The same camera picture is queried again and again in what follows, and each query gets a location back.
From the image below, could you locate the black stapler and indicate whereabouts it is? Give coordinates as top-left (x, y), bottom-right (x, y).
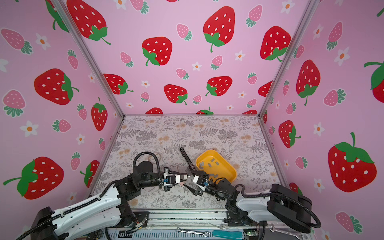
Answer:
top-left (180, 148), bottom-right (196, 170)

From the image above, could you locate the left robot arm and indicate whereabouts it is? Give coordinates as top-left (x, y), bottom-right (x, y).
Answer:
top-left (18, 152), bottom-right (189, 240)

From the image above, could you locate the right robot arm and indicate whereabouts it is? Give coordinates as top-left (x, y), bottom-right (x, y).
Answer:
top-left (188, 168), bottom-right (322, 234)

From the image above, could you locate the yellow plastic tray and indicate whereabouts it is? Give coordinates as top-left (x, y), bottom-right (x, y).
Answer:
top-left (196, 150), bottom-right (237, 183)

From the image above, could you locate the clear tape roll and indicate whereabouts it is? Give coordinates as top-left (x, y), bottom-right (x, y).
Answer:
top-left (149, 152), bottom-right (163, 162)

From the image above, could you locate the silver wrench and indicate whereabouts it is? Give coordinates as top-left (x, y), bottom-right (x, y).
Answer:
top-left (270, 226), bottom-right (303, 240)
top-left (176, 228), bottom-right (211, 238)

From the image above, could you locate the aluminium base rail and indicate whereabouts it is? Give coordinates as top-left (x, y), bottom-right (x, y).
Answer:
top-left (61, 207), bottom-right (316, 240)

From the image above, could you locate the teal handled tool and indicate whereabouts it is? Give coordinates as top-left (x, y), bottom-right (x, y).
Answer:
top-left (212, 230), bottom-right (243, 240)

